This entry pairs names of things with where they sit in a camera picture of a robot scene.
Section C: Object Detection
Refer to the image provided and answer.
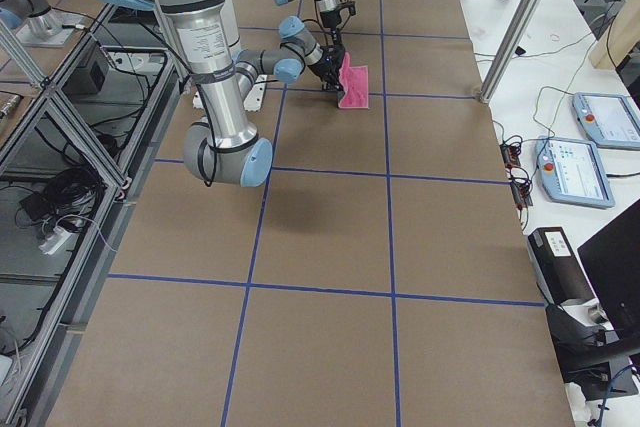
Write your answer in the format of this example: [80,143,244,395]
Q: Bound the black box white label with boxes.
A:
[527,227,595,306]

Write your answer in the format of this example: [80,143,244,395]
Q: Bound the pink towel white edging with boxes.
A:
[338,52,369,109]

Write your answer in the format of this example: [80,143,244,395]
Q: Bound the far teach pendant blue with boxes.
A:
[572,92,639,150]

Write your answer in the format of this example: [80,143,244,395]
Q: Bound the black monitor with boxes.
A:
[578,201,639,335]

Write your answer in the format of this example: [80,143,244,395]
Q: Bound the teach pendant blue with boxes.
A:
[535,137,615,209]
[572,92,639,150]

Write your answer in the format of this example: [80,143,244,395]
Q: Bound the white base plate bolts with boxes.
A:
[192,74,268,112]

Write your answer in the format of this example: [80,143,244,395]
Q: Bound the near teach pendant blue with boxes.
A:
[535,137,615,209]

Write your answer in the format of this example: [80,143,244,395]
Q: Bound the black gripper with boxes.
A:
[320,9,343,46]
[312,45,346,93]

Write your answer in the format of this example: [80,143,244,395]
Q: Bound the aluminium frame rail structure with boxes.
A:
[1,6,180,426]

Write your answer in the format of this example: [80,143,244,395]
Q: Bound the aluminium frame post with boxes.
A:
[478,0,541,104]

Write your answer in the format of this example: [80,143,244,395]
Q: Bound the brown paper table cover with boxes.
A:
[47,0,572,426]

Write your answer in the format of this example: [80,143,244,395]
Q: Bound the white power strip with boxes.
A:
[39,226,72,255]

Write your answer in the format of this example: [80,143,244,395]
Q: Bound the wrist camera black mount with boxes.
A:
[337,0,357,17]

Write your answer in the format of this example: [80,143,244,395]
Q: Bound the small circuit board wires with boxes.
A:
[499,139,534,211]

